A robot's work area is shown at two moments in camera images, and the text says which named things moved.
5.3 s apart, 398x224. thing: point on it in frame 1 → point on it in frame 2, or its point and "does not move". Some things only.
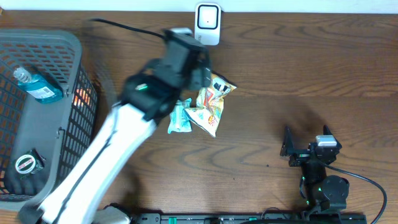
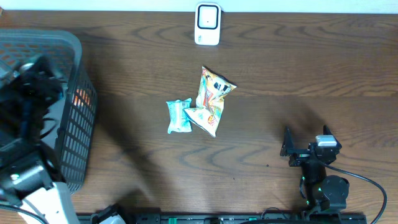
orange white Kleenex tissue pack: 82,97 does not move
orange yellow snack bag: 210,104 does not move
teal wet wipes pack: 179,121 does not move
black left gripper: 203,67 → 43,82
